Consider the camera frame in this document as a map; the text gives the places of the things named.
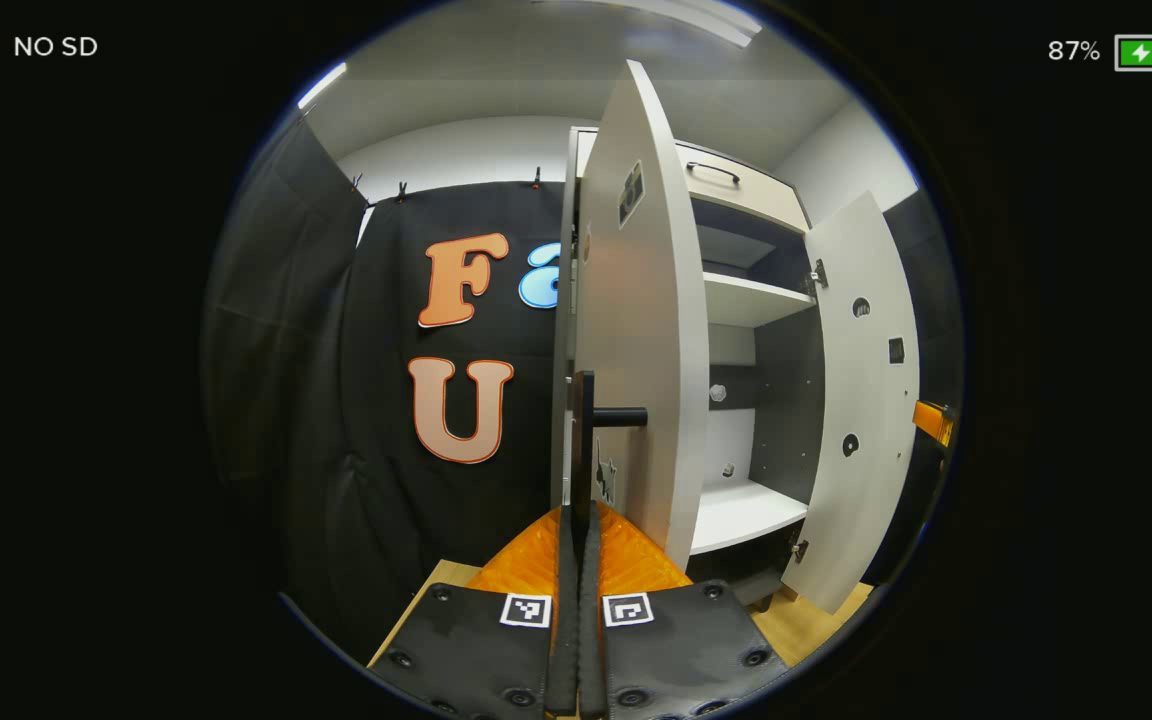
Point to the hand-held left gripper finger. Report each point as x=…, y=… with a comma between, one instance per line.
x=566, y=640
x=591, y=640

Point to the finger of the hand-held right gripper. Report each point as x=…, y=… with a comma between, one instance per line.
x=934, y=422

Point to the light grey cabinet door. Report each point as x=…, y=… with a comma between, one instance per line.
x=651, y=320
x=866, y=400

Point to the grey double-door shoe cabinet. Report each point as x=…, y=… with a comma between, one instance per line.
x=786, y=400

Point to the white cabinet shelf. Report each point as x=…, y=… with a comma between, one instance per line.
x=741, y=515
x=751, y=298

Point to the light grey cabinet drawer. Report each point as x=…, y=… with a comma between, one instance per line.
x=756, y=195

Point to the black backdrop cloth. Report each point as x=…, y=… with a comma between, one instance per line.
x=336, y=420

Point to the wide ceiling light panel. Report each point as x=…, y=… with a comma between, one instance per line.
x=706, y=22

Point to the narrow ceiling light strip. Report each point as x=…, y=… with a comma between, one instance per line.
x=323, y=86

